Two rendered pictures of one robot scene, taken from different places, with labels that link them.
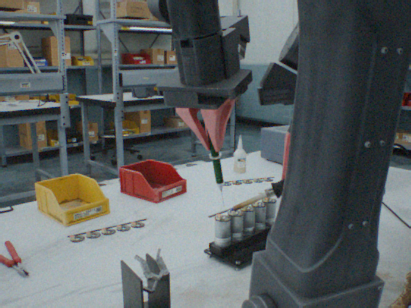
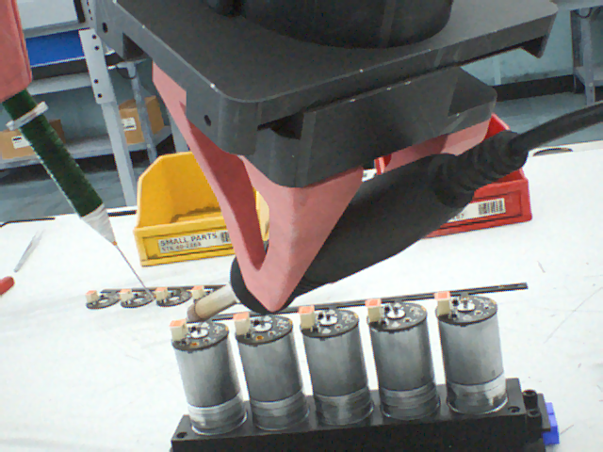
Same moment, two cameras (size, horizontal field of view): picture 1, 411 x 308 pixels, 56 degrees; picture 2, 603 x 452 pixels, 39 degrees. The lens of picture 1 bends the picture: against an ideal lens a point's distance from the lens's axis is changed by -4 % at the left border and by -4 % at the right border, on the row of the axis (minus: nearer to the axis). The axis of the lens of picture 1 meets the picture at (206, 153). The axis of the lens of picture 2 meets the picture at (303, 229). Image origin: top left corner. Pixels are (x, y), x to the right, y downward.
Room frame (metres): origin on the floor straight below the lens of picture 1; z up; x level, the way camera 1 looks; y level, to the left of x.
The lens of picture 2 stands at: (0.41, -0.33, 0.96)
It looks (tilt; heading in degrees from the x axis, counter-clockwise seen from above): 18 degrees down; 55
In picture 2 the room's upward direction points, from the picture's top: 10 degrees counter-clockwise
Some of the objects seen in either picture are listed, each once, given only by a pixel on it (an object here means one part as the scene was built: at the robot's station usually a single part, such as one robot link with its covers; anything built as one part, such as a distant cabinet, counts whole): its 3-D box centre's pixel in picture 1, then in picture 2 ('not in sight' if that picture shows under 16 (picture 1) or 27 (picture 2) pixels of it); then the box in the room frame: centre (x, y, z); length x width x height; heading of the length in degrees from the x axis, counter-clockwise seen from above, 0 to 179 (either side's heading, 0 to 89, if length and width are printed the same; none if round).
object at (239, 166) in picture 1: (240, 153); not in sight; (1.05, -0.09, 0.80); 0.03 x 0.03 x 0.10
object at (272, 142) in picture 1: (291, 146); not in sight; (1.15, -0.25, 0.80); 0.15 x 0.12 x 0.10; 33
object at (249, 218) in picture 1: (246, 223); (338, 374); (0.60, -0.07, 0.79); 0.02 x 0.02 x 0.05
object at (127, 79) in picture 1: (186, 78); not in sight; (3.48, 0.17, 0.90); 1.30 x 0.06 x 0.12; 132
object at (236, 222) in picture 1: (235, 227); (274, 379); (0.58, -0.04, 0.79); 0.02 x 0.02 x 0.05
